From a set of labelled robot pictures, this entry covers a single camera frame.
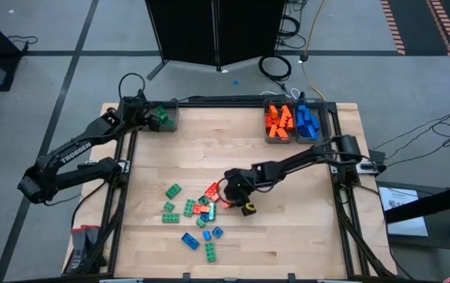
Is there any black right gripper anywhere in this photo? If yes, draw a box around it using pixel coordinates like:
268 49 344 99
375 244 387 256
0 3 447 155
223 168 257 217

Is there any black folding screen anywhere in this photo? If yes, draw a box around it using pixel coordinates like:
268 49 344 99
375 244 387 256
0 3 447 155
145 0 288 82

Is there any white cable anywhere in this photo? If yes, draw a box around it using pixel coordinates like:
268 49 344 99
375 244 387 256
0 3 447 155
260 88 301 101

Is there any red-capped black clamp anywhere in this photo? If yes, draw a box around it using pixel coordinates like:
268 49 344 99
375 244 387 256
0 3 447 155
84 224 106 268
66 226 87 273

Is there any white paper sheet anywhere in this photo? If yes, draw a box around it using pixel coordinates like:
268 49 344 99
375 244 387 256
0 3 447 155
378 186 430 237

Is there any thin black floor cable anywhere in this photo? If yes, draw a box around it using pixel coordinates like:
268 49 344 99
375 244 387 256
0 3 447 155
6 35 39 54

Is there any yellow cable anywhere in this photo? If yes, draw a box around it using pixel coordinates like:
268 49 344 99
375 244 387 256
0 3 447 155
301 0 327 101

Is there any black cable bundle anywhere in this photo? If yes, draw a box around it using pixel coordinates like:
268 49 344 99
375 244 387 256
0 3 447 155
278 0 308 50

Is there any coiled black cable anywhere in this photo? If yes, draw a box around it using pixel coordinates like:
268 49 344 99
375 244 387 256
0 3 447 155
258 54 292 82

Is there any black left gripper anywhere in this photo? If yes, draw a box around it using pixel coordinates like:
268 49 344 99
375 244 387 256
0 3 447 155
121 97 162 133

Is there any grey translucent plastic bin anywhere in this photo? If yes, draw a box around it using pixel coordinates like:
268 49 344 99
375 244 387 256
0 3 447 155
131 97 180 133
263 100 297 145
293 100 333 145

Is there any black aluminium table frame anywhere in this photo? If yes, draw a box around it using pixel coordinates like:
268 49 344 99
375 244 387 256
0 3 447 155
63 89 397 282

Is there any black desk frame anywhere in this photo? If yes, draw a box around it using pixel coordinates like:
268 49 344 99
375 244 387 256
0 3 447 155
384 180 450 283

